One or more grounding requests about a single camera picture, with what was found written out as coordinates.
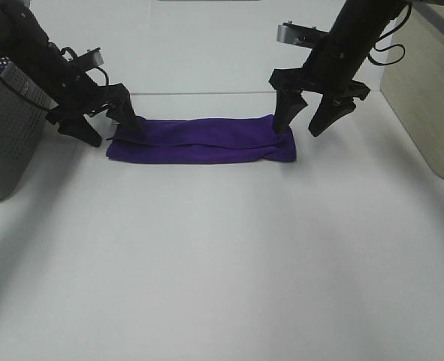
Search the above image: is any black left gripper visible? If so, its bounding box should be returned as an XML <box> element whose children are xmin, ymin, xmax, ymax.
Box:
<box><xmin>45</xmin><ymin>56</ymin><xmax>142</xmax><ymax>147</ymax></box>

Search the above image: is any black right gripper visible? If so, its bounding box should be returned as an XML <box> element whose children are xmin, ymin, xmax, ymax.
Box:
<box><xmin>269</xmin><ymin>35</ymin><xmax>371</xmax><ymax>136</ymax></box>

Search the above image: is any purple towel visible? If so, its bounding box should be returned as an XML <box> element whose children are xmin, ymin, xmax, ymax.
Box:
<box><xmin>106</xmin><ymin>114</ymin><xmax>297</xmax><ymax>165</ymax></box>

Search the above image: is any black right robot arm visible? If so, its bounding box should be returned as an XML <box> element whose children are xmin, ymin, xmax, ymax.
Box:
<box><xmin>269</xmin><ymin>1</ymin><xmax>410</xmax><ymax>137</ymax></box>

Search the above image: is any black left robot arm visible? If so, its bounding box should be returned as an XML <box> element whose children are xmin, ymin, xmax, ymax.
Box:
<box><xmin>0</xmin><ymin>1</ymin><xmax>142</xmax><ymax>147</ymax></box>

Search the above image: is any grey perforated laundry basket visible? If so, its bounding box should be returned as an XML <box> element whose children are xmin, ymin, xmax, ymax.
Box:
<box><xmin>0</xmin><ymin>62</ymin><xmax>51</xmax><ymax>201</ymax></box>

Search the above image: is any beige storage bin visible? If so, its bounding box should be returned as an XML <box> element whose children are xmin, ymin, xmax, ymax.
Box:
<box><xmin>381</xmin><ymin>4</ymin><xmax>444</xmax><ymax>179</ymax></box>

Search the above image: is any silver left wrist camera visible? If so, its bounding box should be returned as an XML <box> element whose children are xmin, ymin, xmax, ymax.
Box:
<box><xmin>61</xmin><ymin>47</ymin><xmax>104</xmax><ymax>72</ymax></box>

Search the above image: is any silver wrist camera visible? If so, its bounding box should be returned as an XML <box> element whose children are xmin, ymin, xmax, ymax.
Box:
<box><xmin>61</xmin><ymin>47</ymin><xmax>104</xmax><ymax>72</ymax></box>
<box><xmin>276</xmin><ymin>22</ymin><xmax>328</xmax><ymax>49</ymax></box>

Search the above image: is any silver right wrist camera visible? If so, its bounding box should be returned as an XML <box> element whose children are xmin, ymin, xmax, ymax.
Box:
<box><xmin>276</xmin><ymin>22</ymin><xmax>328</xmax><ymax>49</ymax></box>

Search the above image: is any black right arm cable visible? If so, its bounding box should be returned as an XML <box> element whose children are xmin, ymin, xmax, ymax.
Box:
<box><xmin>367</xmin><ymin>0</ymin><xmax>412</xmax><ymax>67</ymax></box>

